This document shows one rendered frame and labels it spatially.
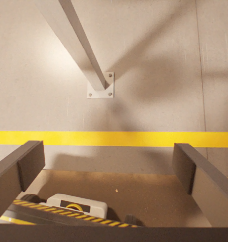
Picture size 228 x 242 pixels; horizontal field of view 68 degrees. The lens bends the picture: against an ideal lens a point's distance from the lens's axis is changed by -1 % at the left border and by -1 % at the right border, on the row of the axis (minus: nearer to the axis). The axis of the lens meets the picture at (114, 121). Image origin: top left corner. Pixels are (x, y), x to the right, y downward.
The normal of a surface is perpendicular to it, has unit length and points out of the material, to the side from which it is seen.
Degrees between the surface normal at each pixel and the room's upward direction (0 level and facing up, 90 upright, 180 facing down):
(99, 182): 0
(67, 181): 0
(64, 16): 90
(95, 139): 0
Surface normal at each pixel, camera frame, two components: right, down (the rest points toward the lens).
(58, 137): -0.12, -0.16
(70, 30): -0.02, 0.99
